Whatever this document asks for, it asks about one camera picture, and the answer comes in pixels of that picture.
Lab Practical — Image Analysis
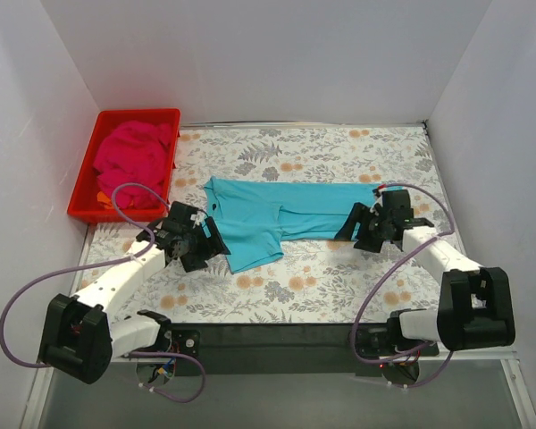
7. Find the turquoise t shirt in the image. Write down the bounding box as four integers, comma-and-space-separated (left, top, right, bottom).
204, 177, 378, 273

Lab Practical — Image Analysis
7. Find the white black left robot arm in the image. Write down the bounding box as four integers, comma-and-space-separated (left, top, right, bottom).
38, 202, 230, 384

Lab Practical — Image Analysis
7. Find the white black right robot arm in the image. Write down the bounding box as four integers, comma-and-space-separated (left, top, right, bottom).
336, 185, 515, 363

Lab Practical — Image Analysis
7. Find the floral patterned table mat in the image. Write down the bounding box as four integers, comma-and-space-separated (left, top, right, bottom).
116, 127, 448, 323

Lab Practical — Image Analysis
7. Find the orange cloth in bin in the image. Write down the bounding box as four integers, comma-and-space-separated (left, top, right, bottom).
96, 191, 113, 210

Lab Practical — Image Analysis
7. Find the magenta t shirt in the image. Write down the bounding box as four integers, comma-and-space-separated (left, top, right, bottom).
93, 121, 172, 210

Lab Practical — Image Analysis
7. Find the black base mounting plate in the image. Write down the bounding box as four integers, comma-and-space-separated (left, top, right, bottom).
145, 323, 419, 377

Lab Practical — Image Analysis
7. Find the red plastic bin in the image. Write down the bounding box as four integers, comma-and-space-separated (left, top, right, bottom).
67, 108, 180, 223

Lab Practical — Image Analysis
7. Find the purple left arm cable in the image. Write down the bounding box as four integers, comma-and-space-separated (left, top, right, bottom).
0, 182, 206, 403

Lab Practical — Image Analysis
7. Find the aluminium frame rail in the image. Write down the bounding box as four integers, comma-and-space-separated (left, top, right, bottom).
22, 350, 536, 428

